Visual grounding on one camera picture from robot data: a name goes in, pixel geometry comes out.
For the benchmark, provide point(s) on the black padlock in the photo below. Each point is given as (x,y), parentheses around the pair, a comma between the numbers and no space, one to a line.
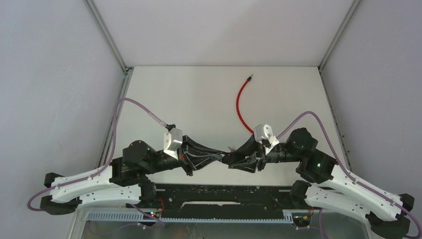
(230,158)

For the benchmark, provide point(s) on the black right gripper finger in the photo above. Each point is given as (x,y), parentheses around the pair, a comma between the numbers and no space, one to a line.
(245,164)
(247,149)

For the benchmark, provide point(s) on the red cable lock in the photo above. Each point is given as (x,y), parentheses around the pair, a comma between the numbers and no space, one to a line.
(237,104)

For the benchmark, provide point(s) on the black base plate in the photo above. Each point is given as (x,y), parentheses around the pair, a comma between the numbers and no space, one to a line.
(222,202)

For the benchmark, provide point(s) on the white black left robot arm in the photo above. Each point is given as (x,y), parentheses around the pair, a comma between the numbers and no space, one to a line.
(125,179)

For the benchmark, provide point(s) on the aluminium frame rail right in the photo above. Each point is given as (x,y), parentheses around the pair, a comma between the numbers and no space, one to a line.
(340,75)

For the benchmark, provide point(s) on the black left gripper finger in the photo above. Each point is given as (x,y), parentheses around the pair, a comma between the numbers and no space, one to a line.
(199,149)
(197,162)

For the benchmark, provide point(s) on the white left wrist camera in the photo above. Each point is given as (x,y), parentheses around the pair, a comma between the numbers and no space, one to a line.
(172,142)

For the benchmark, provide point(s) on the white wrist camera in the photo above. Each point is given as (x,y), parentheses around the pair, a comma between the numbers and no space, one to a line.
(172,142)
(264,135)

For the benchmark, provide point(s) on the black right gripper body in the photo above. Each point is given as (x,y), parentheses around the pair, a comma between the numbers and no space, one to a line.
(262,154)

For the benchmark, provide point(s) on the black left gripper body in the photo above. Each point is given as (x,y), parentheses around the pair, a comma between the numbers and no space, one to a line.
(181,155)

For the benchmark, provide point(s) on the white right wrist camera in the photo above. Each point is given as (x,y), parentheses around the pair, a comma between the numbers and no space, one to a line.
(264,135)

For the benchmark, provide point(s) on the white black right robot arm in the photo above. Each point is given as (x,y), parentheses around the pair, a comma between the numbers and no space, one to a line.
(324,184)

